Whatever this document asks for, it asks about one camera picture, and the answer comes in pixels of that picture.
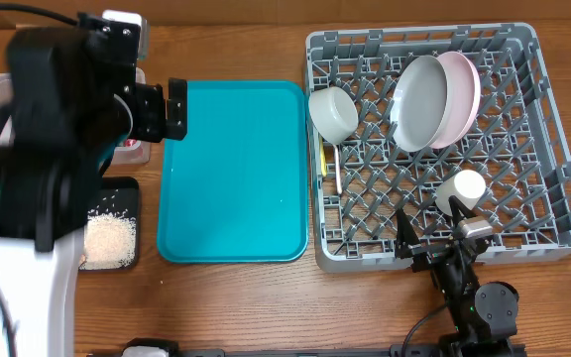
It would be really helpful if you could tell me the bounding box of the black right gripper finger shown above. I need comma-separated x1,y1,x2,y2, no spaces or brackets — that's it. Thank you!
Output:
448,195,476,230
395,208,420,259

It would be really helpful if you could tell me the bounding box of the white paper cup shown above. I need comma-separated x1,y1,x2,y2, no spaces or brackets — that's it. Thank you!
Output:
435,170,487,216

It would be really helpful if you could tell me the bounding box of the red candy wrapper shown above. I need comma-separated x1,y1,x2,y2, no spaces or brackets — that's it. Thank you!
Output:
122,139,140,148

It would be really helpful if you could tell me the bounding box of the pink plastic fork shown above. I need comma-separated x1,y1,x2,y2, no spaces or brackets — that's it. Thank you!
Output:
332,144,343,196

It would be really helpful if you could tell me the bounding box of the grey round plate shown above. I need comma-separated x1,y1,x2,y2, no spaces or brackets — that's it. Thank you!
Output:
391,56,450,152

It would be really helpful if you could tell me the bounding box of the pink round plate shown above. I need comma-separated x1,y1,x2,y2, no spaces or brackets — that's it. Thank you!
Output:
430,52,481,149

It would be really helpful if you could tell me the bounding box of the yellow plastic spoon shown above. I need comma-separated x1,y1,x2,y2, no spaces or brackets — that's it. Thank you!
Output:
319,137,327,178

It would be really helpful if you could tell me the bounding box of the grey bowl of rice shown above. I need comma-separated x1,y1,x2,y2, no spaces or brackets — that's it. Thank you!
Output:
308,86,359,145

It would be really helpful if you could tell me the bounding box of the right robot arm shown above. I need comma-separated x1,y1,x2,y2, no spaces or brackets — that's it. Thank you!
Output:
395,195,524,356

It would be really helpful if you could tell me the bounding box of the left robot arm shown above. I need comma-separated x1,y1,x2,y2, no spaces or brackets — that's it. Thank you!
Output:
0,20,187,356

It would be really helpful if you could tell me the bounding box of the grey dishwasher rack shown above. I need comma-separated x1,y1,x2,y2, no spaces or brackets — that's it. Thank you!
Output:
305,23,571,273

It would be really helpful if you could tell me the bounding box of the black plastic bin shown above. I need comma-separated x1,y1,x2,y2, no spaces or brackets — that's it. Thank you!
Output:
78,177,142,272

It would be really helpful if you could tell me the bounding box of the teal plastic tray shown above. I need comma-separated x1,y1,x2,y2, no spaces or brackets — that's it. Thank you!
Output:
157,80,308,264

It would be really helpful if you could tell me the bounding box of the spilled white rice pile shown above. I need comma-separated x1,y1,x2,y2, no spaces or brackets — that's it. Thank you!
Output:
80,193,138,271

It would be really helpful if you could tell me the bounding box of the clear plastic bin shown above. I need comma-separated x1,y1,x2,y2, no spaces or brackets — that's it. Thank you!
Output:
0,73,151,165

